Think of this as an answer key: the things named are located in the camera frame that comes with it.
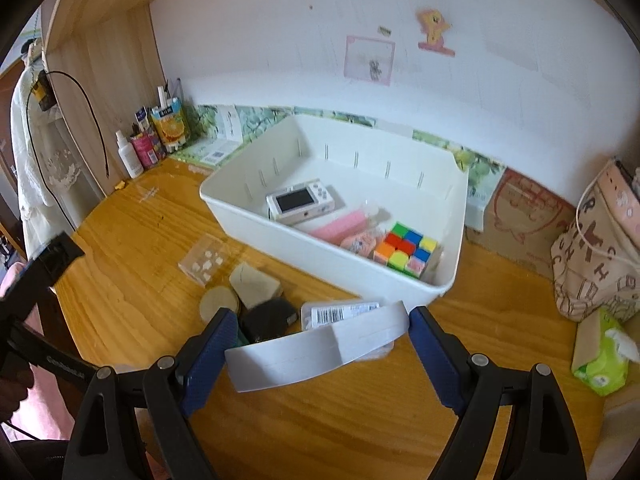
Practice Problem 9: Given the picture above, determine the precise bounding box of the pink can pen holder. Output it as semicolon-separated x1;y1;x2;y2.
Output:
130;127;160;170

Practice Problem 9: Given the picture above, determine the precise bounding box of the white spray bottle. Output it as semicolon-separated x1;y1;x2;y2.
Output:
115;131;144;179

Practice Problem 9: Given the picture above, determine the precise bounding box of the pink square wall sticker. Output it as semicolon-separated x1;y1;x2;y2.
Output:
344;35;396;87

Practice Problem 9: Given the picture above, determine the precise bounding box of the black cable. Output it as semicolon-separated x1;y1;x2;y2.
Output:
25;71;112;178

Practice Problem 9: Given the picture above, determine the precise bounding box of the round wooden disc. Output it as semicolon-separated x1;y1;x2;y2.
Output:
200;285;241;326

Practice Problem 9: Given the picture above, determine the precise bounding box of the white cardboard box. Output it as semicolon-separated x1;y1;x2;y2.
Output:
199;104;245;167

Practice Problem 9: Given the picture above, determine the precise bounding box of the pink tube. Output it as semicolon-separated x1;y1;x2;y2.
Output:
310;200;388;243

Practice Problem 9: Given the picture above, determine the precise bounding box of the white digital camera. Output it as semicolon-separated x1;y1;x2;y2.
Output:
265;179;336;225

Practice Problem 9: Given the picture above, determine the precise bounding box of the white lace curtain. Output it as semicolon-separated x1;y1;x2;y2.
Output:
10;57;86;261

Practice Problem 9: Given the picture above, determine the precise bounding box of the beige envelope-shaped box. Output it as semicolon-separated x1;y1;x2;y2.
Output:
229;261;282;308

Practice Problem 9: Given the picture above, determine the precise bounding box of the printed fabric bag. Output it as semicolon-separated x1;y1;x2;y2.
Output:
550;160;640;323

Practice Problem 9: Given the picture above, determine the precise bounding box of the yellow pony wall sticker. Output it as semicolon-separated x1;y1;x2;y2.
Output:
417;7;457;57

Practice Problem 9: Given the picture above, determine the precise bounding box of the green tissue pack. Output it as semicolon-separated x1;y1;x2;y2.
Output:
571;306;638;397

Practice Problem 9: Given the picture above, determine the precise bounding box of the small pink round case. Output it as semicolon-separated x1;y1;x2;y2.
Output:
340;231;378;253

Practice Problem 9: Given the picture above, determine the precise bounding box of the person's left hand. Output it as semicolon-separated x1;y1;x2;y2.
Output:
0;360;33;426

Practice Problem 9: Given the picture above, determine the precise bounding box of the yellow and black device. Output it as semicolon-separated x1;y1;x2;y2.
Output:
31;71;53;111

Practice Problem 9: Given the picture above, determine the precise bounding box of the wooden desk hutch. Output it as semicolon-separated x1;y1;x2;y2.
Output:
0;0;640;480

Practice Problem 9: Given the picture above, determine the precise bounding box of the brown cartoon cardboard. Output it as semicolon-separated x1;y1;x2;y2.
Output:
465;167;576;281

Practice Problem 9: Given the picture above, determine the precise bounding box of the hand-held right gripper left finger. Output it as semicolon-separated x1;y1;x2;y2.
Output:
62;307;238;480

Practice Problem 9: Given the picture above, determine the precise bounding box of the black case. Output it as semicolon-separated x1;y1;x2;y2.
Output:
240;297;299;343

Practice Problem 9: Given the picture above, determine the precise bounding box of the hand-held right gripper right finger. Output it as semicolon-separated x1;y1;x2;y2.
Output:
409;306;587;480

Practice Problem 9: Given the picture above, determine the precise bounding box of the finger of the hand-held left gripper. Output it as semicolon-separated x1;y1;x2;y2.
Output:
0;232;86;313

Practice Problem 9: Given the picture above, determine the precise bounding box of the colourful puzzle cube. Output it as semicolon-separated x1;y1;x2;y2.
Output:
372;221;439;279

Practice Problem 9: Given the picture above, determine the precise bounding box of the white bottle-shaped card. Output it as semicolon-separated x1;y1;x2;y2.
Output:
224;300;408;393

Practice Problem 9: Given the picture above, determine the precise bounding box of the pink cloth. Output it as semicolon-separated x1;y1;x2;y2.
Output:
0;260;101;456

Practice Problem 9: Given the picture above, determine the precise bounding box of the green grape border strip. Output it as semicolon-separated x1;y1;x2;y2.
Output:
172;102;506;201

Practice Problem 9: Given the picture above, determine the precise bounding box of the white plastic storage bin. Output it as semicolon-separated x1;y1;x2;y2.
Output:
199;114;469;313

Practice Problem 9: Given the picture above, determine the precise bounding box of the small clear plastic box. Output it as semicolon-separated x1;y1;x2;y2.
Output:
178;237;226;287

